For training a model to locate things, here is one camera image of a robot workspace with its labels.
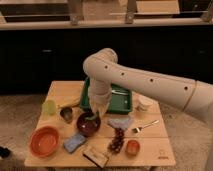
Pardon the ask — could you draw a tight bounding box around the cloth-covered white gripper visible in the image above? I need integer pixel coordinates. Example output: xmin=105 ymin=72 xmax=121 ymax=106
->
xmin=88 ymin=91 xmax=111 ymax=117

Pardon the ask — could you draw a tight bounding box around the green pepper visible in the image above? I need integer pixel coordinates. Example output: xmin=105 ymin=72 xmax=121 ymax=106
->
xmin=85 ymin=114 xmax=99 ymax=121

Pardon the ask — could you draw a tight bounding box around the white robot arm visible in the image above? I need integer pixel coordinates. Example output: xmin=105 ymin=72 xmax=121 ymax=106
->
xmin=83 ymin=48 xmax=213 ymax=171

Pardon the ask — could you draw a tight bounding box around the small metal cup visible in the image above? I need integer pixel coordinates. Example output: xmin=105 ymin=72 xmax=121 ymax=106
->
xmin=60 ymin=107 xmax=73 ymax=123

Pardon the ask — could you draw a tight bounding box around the white small cup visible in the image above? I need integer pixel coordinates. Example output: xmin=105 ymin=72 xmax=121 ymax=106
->
xmin=138 ymin=96 xmax=153 ymax=111

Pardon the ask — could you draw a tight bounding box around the yellow-green plastic cup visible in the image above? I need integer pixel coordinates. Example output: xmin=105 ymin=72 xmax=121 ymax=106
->
xmin=42 ymin=100 xmax=56 ymax=115

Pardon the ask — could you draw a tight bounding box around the green plastic tray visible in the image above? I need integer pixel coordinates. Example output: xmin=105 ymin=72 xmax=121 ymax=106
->
xmin=80 ymin=78 xmax=133 ymax=115

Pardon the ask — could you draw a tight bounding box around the grey-blue cloth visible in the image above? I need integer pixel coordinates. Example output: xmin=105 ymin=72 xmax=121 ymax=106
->
xmin=107 ymin=117 xmax=133 ymax=130

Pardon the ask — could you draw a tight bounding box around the dark red bowl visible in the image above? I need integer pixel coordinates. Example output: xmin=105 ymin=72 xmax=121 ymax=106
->
xmin=77 ymin=112 xmax=101 ymax=137

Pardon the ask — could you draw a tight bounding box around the purple grape bunch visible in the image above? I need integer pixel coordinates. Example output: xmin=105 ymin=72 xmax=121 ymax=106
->
xmin=108 ymin=128 xmax=124 ymax=154

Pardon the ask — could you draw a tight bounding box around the silver fork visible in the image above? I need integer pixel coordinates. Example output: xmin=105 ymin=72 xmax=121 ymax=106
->
xmin=132 ymin=120 xmax=159 ymax=133

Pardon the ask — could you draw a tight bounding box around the wooden table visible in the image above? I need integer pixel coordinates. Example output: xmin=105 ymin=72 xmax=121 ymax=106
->
xmin=24 ymin=80 xmax=176 ymax=168

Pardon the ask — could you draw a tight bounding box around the blue sponge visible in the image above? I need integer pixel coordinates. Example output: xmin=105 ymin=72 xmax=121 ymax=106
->
xmin=63 ymin=133 xmax=86 ymax=153

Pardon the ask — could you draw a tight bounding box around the wooden block with label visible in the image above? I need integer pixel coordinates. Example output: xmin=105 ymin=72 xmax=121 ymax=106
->
xmin=83 ymin=146 xmax=109 ymax=168

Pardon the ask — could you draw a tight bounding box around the orange peach fruit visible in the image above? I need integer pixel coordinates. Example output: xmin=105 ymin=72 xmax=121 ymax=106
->
xmin=125 ymin=140 xmax=140 ymax=155

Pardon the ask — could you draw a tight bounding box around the orange bowl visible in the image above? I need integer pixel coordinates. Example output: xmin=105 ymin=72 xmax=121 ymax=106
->
xmin=29 ymin=126 xmax=60 ymax=158

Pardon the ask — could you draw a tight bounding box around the black object on floor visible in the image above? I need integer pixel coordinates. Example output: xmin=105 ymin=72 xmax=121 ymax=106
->
xmin=0 ymin=146 xmax=11 ymax=158

